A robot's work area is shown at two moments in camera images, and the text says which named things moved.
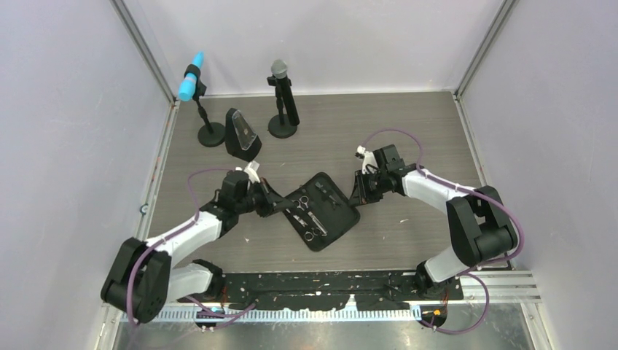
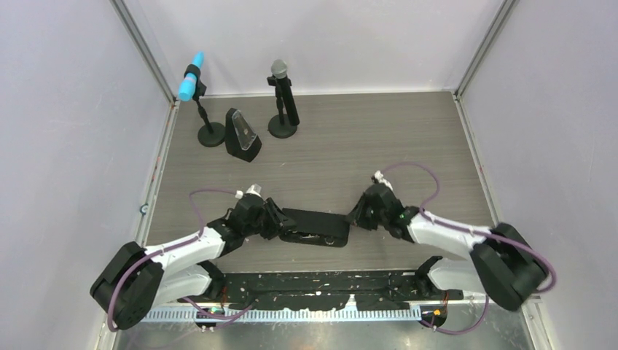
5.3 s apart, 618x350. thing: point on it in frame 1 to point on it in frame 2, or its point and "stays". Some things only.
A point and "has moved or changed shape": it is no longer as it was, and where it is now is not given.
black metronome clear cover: x=241 y=140 stays
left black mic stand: x=210 y=134 stays
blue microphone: x=188 y=83 stays
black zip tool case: x=321 y=211 has moved or changed shape
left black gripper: x=272 y=201 to x=279 y=222
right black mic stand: x=279 y=126 stays
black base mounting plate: x=310 y=291 stays
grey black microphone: x=279 y=70 stays
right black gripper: x=361 y=195 to x=357 y=217
